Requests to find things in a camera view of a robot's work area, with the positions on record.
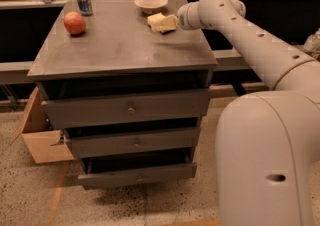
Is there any yellow wavy sponge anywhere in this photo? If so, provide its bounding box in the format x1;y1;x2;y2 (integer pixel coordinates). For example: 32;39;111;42
147;13;165;32

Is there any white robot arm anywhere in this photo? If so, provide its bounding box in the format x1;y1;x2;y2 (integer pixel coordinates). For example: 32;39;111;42
177;0;320;226

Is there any white paper bowl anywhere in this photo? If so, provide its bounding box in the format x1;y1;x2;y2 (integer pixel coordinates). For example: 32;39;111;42
134;0;168;15

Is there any grey drawer cabinet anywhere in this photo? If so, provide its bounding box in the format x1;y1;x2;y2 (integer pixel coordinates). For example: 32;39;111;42
28;0;216;175

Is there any red apple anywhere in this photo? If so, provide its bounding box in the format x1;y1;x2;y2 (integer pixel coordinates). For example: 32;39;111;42
63;12;86;35

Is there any middle grey drawer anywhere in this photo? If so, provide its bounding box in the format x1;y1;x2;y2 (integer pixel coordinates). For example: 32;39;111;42
66;127;200;158

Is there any grey drawer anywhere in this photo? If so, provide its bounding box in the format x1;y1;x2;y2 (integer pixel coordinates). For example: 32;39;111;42
42;89;209;129
66;127;200;158
78;163;197;189

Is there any top grey drawer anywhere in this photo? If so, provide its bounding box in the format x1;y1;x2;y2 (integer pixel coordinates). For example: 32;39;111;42
42;89;209;129

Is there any clear sanitizer pump bottle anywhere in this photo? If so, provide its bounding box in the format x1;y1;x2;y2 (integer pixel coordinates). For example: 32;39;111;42
303;28;320;57

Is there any bottom grey drawer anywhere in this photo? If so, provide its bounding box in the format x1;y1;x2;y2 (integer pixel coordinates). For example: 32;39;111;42
78;163;197;189

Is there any brown cardboard box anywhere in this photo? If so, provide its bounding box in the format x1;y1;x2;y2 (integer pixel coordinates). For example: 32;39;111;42
9;88;74;164

